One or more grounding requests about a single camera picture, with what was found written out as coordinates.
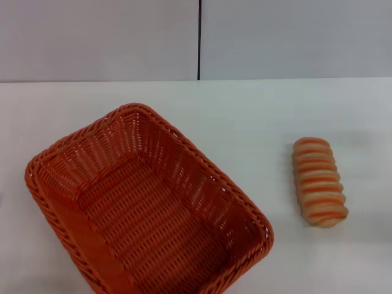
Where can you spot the orange striped bread roll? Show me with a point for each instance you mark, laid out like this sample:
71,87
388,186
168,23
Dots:
318,183

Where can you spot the orange woven plastic basket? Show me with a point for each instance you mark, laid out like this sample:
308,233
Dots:
153,208

